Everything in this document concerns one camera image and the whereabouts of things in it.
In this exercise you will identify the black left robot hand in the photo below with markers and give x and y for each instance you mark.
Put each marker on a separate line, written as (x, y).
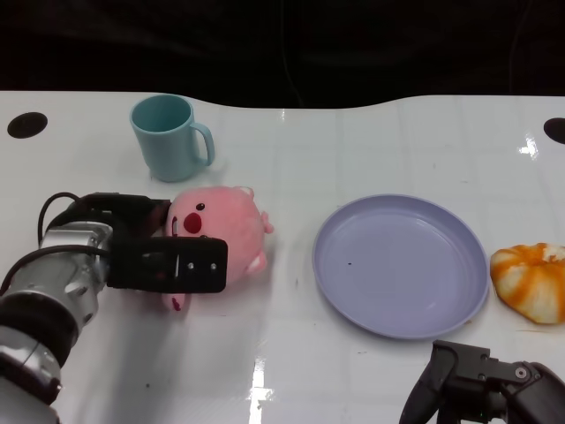
(128, 214)

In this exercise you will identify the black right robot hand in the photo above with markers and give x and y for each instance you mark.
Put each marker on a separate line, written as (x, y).
(494, 393)

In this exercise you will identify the pink plush doll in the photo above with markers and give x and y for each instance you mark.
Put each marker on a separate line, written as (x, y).
(229, 221)

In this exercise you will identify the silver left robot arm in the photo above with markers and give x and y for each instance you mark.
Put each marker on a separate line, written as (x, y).
(39, 287)

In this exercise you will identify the lavender plastic plate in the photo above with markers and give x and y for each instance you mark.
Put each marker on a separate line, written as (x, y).
(397, 265)

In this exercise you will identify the light blue plastic mug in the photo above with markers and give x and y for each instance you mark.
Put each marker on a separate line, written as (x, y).
(165, 141)

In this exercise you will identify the orange striped plush bread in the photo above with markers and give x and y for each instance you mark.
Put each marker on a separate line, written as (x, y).
(529, 282)

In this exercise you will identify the black backdrop cloth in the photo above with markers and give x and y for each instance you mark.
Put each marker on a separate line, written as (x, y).
(265, 48)

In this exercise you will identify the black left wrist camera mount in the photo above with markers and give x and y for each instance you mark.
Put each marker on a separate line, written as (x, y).
(194, 265)

